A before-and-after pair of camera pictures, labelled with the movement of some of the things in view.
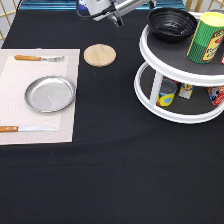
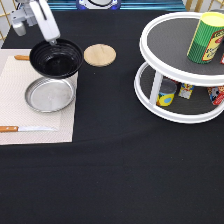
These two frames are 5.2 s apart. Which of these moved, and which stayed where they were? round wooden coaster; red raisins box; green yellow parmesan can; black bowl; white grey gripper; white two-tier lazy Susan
Moved: white grey gripper; black bowl
Stayed: white two-tier lazy Susan; round wooden coaster; green yellow parmesan can; red raisins box
